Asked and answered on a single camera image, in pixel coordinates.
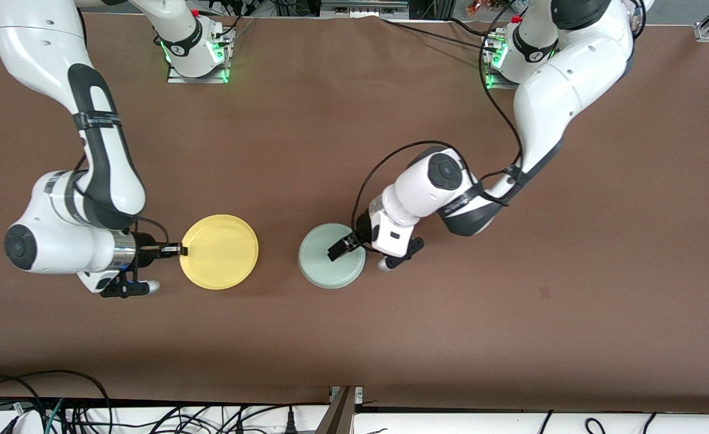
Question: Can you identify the pale green round plate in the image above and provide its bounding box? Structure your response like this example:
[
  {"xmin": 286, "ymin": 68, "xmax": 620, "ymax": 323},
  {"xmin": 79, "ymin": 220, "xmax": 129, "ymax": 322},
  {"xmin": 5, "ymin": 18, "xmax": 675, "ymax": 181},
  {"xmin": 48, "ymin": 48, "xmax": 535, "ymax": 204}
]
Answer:
[{"xmin": 298, "ymin": 223, "xmax": 367, "ymax": 290}]

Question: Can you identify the yellow round plate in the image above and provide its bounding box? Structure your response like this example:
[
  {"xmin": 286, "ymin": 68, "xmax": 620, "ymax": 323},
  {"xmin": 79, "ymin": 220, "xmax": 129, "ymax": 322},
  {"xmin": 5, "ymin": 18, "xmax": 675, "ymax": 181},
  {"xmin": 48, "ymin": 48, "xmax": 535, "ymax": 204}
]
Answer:
[{"xmin": 180, "ymin": 214, "xmax": 260, "ymax": 291}]

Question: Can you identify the brown table cover sheet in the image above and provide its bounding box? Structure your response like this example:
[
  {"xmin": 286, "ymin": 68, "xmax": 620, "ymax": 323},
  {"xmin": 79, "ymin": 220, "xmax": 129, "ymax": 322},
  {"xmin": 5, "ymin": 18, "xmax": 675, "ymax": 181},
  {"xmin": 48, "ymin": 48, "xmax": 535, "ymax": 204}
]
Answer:
[{"xmin": 0, "ymin": 12, "xmax": 709, "ymax": 414}]

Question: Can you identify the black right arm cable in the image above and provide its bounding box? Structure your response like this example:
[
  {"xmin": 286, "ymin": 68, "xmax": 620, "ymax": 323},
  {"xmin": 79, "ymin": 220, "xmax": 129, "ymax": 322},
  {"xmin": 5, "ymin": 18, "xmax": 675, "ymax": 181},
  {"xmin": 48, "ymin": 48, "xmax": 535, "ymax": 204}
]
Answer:
[{"xmin": 72, "ymin": 153, "xmax": 170, "ymax": 243}]

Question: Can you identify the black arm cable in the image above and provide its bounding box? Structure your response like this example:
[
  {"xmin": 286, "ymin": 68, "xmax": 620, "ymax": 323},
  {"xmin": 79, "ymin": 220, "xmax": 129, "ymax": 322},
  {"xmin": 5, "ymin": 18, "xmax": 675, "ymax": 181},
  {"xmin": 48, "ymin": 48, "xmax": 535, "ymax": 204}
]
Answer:
[
  {"xmin": 72, "ymin": 153, "xmax": 170, "ymax": 243},
  {"xmin": 351, "ymin": 5, "xmax": 524, "ymax": 249}
]

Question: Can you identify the large black looped cable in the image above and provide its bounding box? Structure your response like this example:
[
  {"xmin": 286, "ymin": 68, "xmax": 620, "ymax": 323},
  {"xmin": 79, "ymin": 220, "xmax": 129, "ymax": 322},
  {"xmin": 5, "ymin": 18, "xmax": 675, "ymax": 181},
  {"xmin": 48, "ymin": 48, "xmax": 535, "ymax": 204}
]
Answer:
[{"xmin": 0, "ymin": 369, "xmax": 114, "ymax": 434}]

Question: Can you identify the aluminium profile with bracket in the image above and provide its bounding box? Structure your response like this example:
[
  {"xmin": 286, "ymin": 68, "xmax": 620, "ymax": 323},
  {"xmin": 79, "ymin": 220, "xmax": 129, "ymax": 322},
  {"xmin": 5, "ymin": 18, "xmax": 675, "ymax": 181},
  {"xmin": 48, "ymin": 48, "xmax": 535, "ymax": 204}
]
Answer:
[{"xmin": 314, "ymin": 386, "xmax": 364, "ymax": 434}]

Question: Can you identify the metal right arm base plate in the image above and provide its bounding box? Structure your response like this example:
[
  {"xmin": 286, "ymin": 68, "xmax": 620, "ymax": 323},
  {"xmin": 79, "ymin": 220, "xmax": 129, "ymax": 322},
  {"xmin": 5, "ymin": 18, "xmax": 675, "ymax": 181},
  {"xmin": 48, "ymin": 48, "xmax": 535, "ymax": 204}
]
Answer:
[{"xmin": 166, "ymin": 27, "xmax": 232, "ymax": 84}]

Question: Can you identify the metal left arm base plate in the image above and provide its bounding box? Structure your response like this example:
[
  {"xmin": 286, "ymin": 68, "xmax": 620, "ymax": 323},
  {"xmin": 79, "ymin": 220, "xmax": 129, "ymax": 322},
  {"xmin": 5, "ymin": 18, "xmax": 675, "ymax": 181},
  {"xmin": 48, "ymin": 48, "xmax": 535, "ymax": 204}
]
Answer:
[{"xmin": 483, "ymin": 30, "xmax": 520, "ymax": 92}]

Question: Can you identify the green cable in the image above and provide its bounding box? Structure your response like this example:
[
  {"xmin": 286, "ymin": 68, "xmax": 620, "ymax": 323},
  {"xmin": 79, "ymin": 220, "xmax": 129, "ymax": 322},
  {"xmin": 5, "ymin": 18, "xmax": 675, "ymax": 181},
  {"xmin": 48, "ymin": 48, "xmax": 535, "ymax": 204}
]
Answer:
[{"xmin": 45, "ymin": 398, "xmax": 66, "ymax": 434}]

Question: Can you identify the small black looped cable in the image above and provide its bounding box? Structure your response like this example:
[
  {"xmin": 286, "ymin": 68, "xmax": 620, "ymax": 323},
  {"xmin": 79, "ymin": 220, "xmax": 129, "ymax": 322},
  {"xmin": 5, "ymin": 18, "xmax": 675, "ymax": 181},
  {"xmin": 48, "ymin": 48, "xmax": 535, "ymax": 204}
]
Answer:
[{"xmin": 0, "ymin": 376, "xmax": 48, "ymax": 434}]

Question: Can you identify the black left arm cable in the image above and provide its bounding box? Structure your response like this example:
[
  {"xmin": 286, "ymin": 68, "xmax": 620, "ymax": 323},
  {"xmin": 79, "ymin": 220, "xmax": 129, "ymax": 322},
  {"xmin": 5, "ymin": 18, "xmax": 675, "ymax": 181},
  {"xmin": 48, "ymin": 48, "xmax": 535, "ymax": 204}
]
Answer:
[{"xmin": 351, "ymin": 5, "xmax": 524, "ymax": 249}]

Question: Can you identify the long black table cable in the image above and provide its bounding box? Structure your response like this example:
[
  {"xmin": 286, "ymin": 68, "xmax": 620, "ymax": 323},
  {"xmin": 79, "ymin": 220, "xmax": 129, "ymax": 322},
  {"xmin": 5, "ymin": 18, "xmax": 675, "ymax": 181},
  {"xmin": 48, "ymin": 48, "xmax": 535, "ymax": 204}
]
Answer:
[{"xmin": 380, "ymin": 19, "xmax": 498, "ymax": 51}]

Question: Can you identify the short black table cable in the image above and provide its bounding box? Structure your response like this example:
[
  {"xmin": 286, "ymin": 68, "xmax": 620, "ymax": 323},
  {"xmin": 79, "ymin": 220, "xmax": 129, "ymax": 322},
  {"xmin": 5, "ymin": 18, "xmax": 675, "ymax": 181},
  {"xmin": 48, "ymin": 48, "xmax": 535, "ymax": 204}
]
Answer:
[{"xmin": 443, "ymin": 17, "xmax": 496, "ymax": 37}]

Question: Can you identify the aluminium frame bar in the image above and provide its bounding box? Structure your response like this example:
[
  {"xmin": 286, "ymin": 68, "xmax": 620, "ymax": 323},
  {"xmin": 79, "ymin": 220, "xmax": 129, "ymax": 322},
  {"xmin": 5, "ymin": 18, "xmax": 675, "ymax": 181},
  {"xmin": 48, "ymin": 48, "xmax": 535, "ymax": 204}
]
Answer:
[{"xmin": 320, "ymin": 0, "xmax": 410, "ymax": 19}]

